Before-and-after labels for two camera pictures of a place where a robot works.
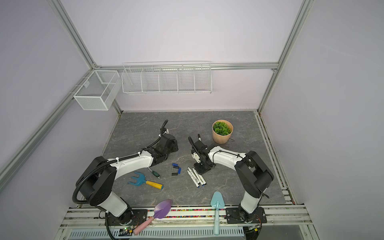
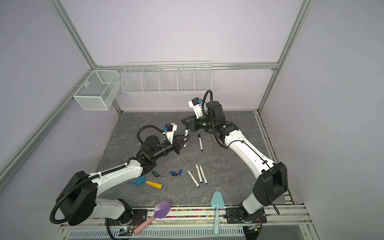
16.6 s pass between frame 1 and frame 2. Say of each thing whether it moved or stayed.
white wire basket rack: stayed
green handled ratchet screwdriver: stayed
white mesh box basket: stayed
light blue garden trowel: stayed
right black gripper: moved
